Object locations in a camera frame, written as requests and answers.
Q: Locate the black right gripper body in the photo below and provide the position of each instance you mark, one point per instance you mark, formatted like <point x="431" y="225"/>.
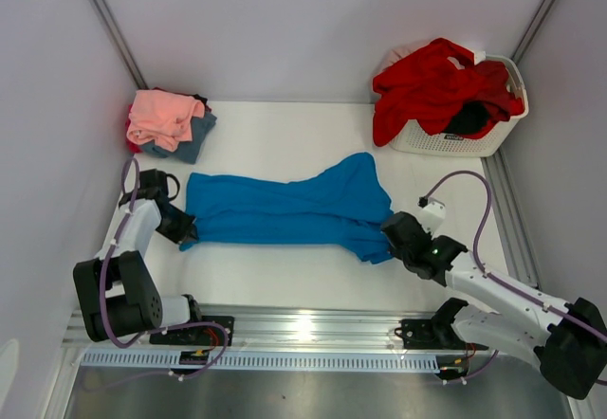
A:
<point x="406" y="259"/>

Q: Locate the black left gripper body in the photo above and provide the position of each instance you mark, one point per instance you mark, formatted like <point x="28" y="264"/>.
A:
<point x="176" y="225"/>

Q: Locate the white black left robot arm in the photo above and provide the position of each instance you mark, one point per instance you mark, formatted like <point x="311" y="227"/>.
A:
<point x="116" y="292"/>

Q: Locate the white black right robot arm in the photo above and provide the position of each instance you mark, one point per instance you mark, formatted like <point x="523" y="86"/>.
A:
<point x="565" y="341"/>

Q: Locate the grey blue folded t shirt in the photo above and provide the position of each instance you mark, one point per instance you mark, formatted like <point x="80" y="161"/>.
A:
<point x="186" y="151"/>

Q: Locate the dark red folded t shirt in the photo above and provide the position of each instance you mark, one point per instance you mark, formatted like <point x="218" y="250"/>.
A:
<point x="130" y="141"/>

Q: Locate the white perforated laundry basket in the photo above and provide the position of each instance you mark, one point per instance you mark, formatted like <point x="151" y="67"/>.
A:
<point x="414" y="140"/>

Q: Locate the black garment in basket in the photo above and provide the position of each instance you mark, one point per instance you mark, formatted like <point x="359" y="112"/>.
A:
<point x="470" y="120"/>

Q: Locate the pale pink garment in basket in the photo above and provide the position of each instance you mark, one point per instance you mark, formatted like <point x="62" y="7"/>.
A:
<point x="398" y="53"/>

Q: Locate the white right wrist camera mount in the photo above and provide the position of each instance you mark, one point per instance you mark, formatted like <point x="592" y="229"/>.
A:
<point x="431" y="214"/>

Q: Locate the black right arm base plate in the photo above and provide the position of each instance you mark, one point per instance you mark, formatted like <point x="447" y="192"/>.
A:
<point x="431" y="334"/>

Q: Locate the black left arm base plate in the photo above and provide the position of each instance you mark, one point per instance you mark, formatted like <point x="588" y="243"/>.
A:
<point x="206" y="336"/>

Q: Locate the aluminium front rail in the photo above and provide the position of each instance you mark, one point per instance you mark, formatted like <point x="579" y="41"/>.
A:
<point x="289" y="331"/>

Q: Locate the white slotted cable duct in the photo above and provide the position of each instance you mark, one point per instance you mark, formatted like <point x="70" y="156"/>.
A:
<point x="262" y="361"/>

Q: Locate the aluminium corner post left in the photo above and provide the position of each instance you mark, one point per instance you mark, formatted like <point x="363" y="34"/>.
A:
<point x="112" y="28"/>

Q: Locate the aluminium corner post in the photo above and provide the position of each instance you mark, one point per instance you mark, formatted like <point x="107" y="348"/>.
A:
<point x="112" y="28"/>
<point x="532" y="30"/>

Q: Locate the aluminium corner post right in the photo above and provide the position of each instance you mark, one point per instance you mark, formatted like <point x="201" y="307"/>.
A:
<point x="532" y="30"/>

